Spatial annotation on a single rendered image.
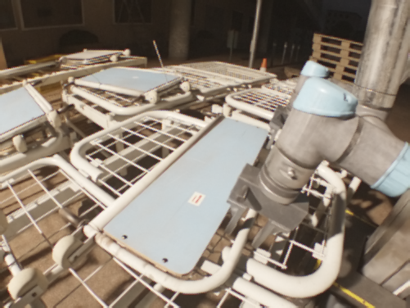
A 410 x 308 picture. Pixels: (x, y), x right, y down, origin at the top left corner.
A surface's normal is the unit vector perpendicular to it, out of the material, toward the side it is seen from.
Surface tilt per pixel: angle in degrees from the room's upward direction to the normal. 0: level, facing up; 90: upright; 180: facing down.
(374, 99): 90
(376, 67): 92
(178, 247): 1
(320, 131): 89
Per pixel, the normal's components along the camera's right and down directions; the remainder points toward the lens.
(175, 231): 0.08, -0.83
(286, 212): -0.45, 0.46
